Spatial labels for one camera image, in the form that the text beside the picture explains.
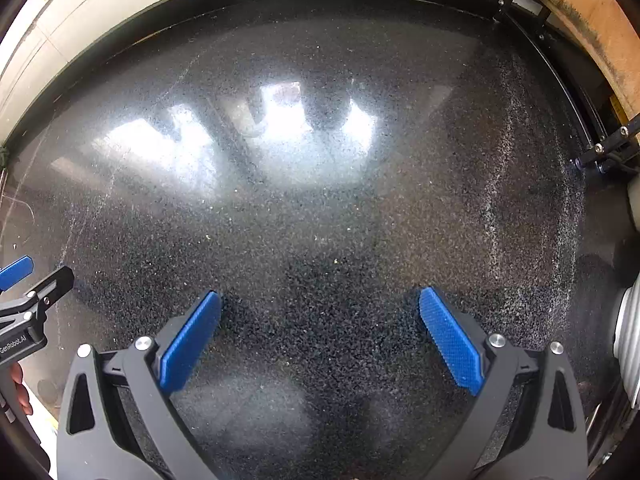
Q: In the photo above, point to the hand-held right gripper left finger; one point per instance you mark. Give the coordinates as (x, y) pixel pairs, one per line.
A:
(192, 342)

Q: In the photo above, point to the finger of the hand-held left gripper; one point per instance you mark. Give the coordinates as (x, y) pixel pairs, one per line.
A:
(17, 270)
(55, 282)

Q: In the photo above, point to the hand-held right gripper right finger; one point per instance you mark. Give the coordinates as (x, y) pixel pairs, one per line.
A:
(450, 342)

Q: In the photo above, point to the person's left hand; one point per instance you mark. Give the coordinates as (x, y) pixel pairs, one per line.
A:
(22, 395)

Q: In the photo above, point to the white ribbed bin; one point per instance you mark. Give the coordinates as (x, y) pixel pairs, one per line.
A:
(630, 330)

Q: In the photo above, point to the black metal clamp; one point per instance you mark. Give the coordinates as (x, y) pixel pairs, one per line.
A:
(610, 147)

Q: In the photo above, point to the wooden board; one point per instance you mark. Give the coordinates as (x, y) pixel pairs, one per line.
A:
(590, 5)

